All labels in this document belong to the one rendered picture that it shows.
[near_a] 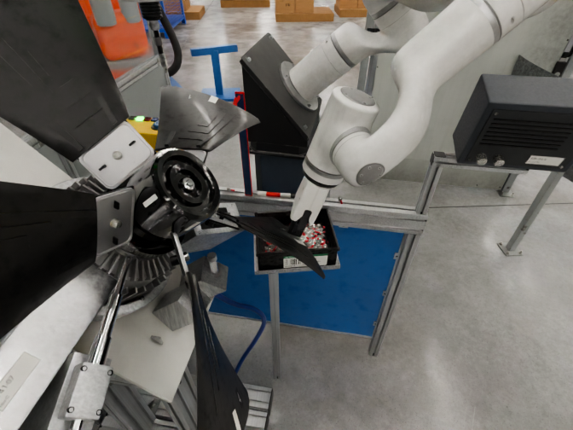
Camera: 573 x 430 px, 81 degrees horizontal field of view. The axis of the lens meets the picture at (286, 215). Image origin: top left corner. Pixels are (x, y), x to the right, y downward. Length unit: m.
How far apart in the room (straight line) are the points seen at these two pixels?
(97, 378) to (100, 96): 0.38
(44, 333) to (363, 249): 0.93
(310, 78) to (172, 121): 0.56
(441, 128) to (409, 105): 2.05
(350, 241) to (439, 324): 0.90
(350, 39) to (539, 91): 0.50
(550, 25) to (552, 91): 1.58
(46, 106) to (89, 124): 0.05
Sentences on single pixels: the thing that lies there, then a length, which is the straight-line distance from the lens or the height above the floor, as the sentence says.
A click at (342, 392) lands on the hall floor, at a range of 1.64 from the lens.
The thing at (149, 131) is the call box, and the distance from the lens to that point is 1.05.
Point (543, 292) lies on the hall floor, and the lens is 2.34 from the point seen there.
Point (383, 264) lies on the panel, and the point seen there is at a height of 0.61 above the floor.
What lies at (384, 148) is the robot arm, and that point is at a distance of 0.53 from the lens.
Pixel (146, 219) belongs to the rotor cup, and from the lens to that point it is 0.52.
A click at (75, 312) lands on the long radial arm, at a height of 1.11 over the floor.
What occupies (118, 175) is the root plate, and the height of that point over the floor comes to 1.23.
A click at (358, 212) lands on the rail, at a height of 0.83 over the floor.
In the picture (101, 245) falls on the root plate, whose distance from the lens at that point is 0.51.
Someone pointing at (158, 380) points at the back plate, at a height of 0.87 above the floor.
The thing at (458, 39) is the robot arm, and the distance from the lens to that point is 0.60.
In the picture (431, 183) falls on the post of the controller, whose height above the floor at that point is 0.97.
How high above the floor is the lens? 1.51
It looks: 41 degrees down
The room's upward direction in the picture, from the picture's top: straight up
